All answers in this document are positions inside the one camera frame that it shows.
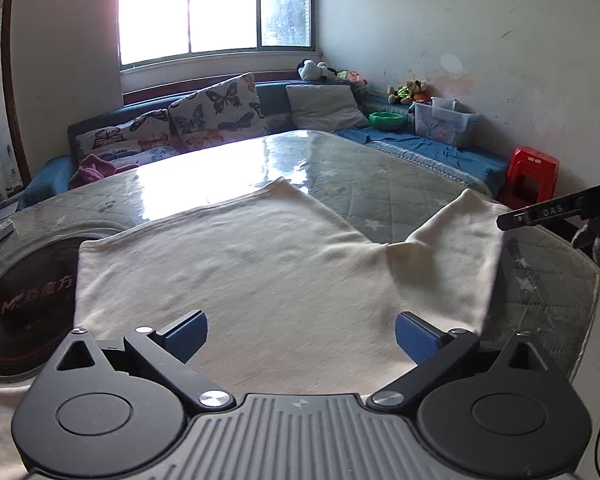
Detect green bowl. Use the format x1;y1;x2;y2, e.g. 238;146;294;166
368;111;406;134

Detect red plastic stool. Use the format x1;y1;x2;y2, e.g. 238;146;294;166
496;146;561;211

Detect black round induction cooker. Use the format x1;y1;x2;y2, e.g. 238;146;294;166
0;230;126;386

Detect blue sofa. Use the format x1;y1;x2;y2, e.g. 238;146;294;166
17;77;511;211

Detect blue sofa cover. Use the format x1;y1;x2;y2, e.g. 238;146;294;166
336;125;511;197

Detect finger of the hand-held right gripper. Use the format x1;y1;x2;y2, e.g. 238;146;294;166
497;182;600;231

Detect large butterfly print cushion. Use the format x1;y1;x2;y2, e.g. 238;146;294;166
169;72;269;152

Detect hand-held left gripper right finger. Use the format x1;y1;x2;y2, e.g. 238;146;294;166
370;311;563;413

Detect pink cloth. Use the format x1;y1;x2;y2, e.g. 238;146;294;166
70;152;141;189

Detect colourful plush toy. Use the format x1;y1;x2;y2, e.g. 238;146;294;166
335;69;369;89

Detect panda plush toy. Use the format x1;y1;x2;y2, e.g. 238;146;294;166
297;59;342;84

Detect brown and green plush toy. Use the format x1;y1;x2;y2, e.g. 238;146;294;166
387;79;429;107

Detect brown door frame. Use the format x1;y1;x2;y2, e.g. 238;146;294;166
0;0;32;188

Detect grey cushion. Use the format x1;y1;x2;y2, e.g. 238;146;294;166
285;82;372;132

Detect clear plastic storage box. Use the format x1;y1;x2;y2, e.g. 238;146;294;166
412;97;481;149

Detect small butterfly print cushion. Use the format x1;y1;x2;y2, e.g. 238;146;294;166
75;109;182;171

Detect window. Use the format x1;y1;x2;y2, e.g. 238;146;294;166
116;0;315;70

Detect cream garment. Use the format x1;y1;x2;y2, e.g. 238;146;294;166
0;176;512;480

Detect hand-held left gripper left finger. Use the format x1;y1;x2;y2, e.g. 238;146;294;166
40;310;236;413

